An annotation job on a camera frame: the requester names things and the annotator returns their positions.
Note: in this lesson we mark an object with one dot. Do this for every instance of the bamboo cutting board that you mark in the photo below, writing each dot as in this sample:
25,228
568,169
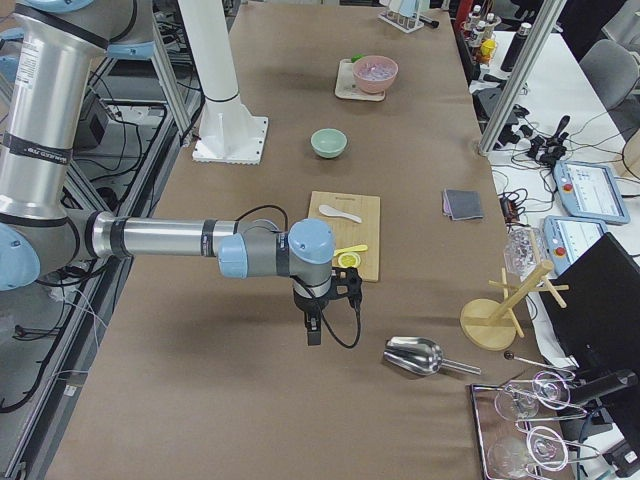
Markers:
348,233

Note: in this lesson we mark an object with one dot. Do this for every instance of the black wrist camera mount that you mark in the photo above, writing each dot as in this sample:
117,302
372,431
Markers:
346,283

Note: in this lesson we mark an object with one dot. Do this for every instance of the black monitor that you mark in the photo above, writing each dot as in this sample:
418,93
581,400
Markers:
599,327

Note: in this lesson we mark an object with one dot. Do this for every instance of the black water bottle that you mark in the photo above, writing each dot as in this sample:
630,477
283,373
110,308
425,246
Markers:
515,47

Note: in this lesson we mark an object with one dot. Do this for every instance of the yellow plastic spoon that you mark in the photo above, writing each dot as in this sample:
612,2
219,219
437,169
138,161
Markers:
355,248

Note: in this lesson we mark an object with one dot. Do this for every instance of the blue teach pendant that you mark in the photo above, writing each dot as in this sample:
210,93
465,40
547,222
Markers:
589,190
568,238

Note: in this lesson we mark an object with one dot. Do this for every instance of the green ceramic bowl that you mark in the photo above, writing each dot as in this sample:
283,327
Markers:
328,143

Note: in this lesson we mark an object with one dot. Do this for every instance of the metal ice scoop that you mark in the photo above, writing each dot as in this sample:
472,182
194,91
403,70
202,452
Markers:
422,356

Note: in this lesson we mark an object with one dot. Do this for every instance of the wooden mug tree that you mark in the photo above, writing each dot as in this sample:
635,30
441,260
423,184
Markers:
492,325

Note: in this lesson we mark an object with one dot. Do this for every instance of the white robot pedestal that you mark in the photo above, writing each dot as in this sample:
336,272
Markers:
228,132

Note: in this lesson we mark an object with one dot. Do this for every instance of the pink bowl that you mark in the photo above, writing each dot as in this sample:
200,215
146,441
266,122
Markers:
374,74

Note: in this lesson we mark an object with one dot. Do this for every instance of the grey office chair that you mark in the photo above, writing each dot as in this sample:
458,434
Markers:
613,73

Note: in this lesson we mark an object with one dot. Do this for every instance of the black power adapter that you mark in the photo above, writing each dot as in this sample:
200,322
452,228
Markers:
91,126

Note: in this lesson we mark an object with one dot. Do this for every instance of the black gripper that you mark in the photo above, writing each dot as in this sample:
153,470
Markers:
307,303

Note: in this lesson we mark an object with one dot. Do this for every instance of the aluminium frame post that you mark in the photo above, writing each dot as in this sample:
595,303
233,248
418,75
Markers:
542,27

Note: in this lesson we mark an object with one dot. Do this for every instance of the white ceramic spoon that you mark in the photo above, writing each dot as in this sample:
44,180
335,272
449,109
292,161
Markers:
329,211

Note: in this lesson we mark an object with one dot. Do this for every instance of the white square tray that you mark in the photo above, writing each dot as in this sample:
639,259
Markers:
346,89

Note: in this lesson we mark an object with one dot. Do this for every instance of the folded grey cloth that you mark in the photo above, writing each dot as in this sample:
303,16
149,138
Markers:
462,204

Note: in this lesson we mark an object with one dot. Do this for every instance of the white dish rack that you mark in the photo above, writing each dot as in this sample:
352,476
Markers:
406,15

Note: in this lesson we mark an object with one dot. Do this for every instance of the clear glass dish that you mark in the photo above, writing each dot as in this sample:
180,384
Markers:
524,249

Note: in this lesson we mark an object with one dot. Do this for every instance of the lemon slice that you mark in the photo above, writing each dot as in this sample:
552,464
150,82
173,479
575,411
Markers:
349,260

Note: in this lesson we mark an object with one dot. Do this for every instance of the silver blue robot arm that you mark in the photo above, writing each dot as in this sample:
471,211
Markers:
39,235

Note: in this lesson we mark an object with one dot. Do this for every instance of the condiment bottle rack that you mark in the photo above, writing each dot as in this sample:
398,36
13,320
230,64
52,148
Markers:
478,32

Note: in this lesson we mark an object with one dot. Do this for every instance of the clear wine glass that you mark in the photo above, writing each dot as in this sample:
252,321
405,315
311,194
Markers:
522,399
533,455

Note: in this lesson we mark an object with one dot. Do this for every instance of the aluminium frame rail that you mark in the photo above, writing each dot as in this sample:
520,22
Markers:
169,86

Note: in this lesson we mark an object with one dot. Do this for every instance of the metal wire glass rack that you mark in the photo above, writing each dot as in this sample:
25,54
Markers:
490,426

